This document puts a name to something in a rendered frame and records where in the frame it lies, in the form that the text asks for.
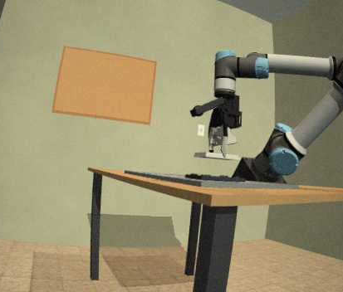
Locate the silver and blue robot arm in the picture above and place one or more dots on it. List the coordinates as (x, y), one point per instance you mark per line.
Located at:
(287, 145)

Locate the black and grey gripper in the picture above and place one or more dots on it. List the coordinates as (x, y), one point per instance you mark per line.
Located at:
(228, 115)

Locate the cream well plate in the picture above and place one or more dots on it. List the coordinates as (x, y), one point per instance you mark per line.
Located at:
(216, 155)

